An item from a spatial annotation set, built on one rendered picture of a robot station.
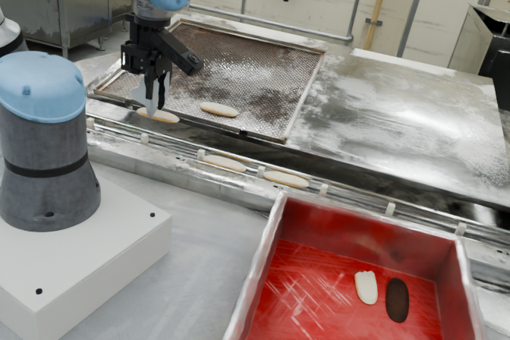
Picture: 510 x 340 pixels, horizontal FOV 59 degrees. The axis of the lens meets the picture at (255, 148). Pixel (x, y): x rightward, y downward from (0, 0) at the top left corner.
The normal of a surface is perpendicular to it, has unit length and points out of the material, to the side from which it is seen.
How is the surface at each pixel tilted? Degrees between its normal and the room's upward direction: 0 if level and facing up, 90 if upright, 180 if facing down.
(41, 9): 90
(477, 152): 10
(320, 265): 0
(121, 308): 0
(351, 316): 0
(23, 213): 72
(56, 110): 88
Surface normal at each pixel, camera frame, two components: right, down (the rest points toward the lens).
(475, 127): 0.09, -0.77
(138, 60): -0.29, 0.44
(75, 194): 0.80, 0.11
